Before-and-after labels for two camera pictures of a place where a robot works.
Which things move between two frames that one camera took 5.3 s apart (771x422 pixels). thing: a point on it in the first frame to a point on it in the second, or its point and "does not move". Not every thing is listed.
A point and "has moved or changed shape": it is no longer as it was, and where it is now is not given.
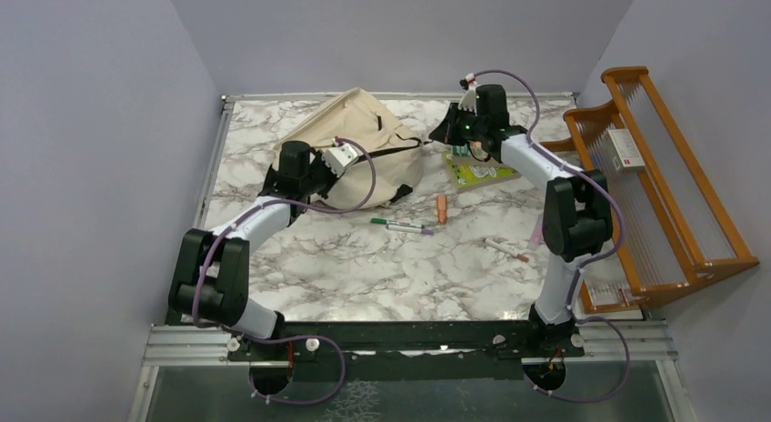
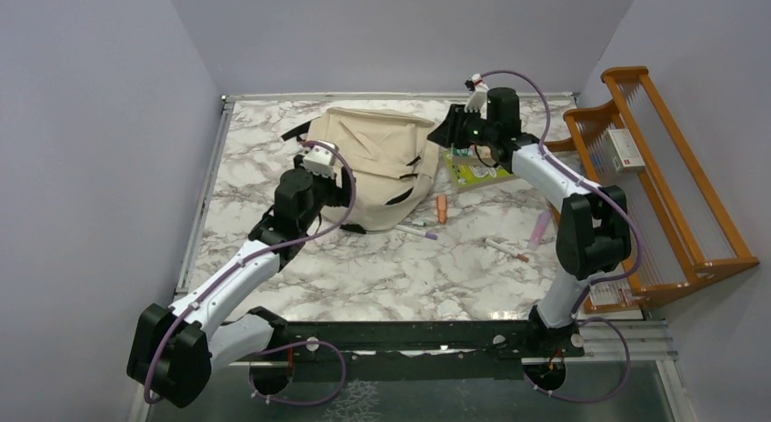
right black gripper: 446,131 does not move
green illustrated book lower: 467,173 does not move
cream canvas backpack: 390,155 has moved or changed shape
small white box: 623,150 does not move
